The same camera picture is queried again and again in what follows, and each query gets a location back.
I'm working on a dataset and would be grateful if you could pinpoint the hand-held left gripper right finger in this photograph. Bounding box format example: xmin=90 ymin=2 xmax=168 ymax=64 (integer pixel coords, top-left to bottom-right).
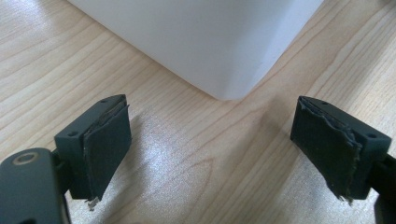
xmin=290 ymin=95 xmax=392 ymax=206

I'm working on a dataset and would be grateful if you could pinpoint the white plastic box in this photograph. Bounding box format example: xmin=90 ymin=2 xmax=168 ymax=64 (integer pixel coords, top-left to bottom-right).
xmin=66 ymin=0 xmax=325 ymax=102

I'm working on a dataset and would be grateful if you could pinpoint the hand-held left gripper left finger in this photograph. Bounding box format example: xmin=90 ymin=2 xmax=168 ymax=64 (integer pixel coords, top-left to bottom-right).
xmin=54 ymin=93 xmax=133 ymax=212

